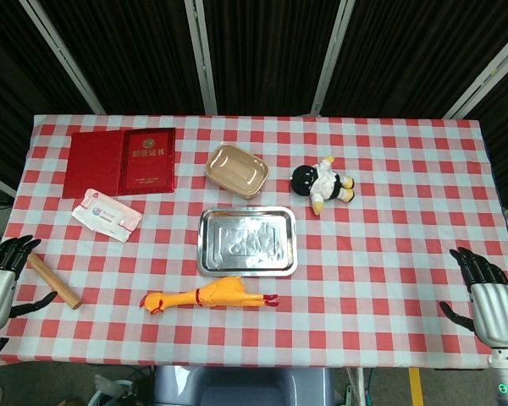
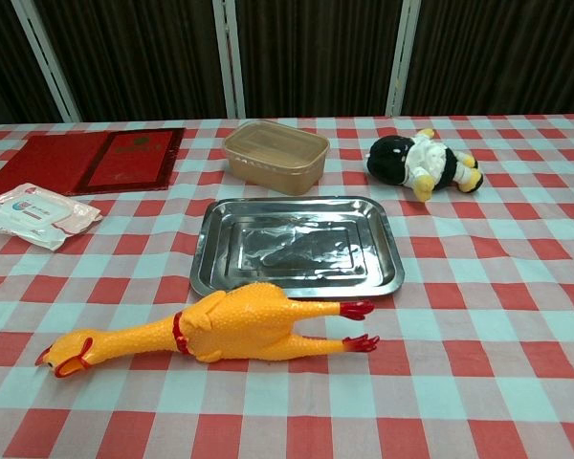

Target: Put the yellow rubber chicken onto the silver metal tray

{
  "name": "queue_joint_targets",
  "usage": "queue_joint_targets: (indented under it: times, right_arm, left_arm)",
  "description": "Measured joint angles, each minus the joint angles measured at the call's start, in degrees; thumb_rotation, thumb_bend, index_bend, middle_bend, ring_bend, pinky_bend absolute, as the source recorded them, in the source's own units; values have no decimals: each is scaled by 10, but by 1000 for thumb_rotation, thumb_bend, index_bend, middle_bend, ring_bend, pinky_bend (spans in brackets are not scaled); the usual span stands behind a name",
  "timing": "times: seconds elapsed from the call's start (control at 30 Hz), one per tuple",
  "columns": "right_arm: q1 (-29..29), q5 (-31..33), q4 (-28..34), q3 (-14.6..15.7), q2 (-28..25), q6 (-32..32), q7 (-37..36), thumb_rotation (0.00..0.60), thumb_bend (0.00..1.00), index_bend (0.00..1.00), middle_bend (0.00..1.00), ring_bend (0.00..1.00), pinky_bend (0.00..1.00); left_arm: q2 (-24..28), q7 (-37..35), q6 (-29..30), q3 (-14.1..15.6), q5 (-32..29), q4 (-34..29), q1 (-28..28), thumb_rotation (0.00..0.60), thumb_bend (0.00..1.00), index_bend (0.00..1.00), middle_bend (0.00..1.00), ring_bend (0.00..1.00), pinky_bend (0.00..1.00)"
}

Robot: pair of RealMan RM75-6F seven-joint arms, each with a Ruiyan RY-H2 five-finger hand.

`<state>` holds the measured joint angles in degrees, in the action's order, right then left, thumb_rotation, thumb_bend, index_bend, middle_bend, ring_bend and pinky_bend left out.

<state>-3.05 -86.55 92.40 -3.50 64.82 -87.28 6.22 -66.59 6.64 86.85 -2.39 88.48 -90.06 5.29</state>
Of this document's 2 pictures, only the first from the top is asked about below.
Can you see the red certificate folder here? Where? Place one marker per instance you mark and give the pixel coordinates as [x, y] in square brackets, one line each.
[110, 162]

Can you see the red white checkered tablecloth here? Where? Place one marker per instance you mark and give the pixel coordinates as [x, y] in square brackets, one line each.
[385, 262]

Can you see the stainless steel tray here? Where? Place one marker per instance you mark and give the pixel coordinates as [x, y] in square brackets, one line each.
[247, 241]

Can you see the brown lidded food container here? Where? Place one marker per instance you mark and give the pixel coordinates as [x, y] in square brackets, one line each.
[237, 171]

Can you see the white partition post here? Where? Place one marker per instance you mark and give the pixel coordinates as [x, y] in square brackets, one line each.
[487, 76]
[63, 57]
[332, 55]
[201, 55]

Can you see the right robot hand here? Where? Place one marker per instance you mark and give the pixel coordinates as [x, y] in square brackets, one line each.
[497, 311]

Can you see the black and white plush doll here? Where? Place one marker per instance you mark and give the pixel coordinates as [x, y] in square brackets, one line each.
[317, 179]

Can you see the wooden rolling pin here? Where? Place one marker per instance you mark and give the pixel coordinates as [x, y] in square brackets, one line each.
[53, 279]

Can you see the yellow rubber chicken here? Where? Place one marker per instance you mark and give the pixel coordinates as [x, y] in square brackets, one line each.
[220, 294]

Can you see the wet wipes pack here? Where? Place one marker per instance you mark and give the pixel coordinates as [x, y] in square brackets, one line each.
[106, 215]

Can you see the blue-grey robot torso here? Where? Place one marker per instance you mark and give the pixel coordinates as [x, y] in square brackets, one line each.
[241, 387]

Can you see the white plastic bag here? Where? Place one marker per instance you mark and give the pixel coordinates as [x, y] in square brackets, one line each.
[118, 391]

